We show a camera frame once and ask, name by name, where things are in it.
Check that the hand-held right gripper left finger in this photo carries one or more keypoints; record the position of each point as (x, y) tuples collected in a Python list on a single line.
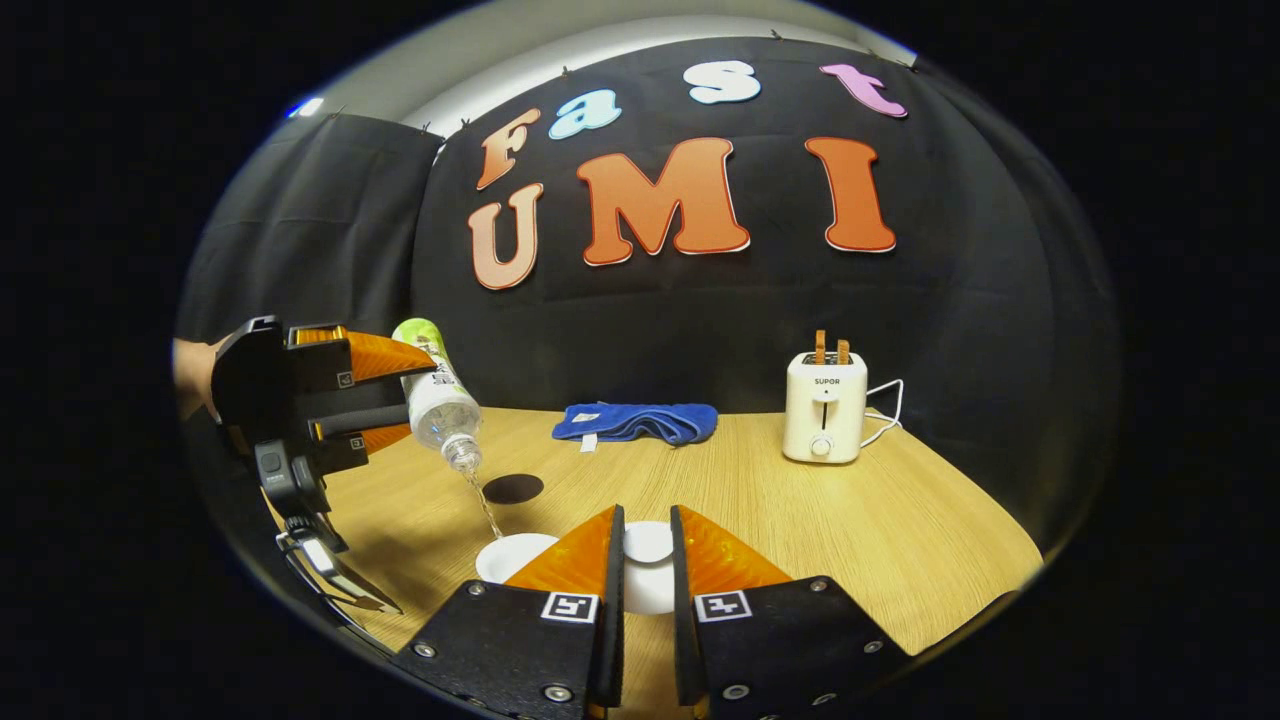
[(520, 640)]

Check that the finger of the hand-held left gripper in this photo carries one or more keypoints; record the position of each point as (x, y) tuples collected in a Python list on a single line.
[(380, 358), (350, 425)]

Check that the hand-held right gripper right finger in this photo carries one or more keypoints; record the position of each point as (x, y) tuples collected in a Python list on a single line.
[(780, 650)]

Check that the clear plastic water bottle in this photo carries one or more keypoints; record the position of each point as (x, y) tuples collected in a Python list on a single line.
[(440, 405)]

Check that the white teacup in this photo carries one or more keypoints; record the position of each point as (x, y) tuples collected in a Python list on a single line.
[(510, 558)]

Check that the white teacup lid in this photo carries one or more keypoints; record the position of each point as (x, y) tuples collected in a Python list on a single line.
[(648, 575)]

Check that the dark round coaster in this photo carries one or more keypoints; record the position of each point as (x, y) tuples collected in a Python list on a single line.
[(513, 489)]

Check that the white toaster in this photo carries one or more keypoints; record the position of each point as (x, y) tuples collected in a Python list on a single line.
[(822, 410)]

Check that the blue folded towel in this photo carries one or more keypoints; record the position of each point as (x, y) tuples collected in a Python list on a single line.
[(640, 422)]

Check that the black backdrop cloth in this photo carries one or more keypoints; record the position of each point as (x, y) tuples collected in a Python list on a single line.
[(650, 320)]

